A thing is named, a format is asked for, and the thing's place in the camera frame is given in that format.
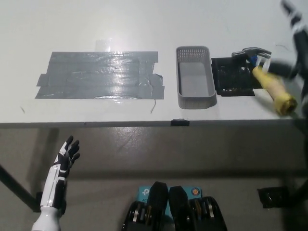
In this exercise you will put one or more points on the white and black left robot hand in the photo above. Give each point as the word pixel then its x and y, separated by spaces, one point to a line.
pixel 59 178

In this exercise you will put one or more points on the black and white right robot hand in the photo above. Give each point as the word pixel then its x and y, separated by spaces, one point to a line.
pixel 302 53

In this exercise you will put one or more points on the blue hammer with yellow foam grip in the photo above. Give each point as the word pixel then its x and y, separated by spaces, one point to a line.
pixel 274 90

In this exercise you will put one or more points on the black tape patch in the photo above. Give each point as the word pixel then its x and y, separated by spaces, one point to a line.
pixel 228 77

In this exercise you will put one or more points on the grey plastic basket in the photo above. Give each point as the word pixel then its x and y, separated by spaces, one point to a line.
pixel 196 79

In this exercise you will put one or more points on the grey duct tape patch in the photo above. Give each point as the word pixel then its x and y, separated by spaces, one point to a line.
pixel 96 75

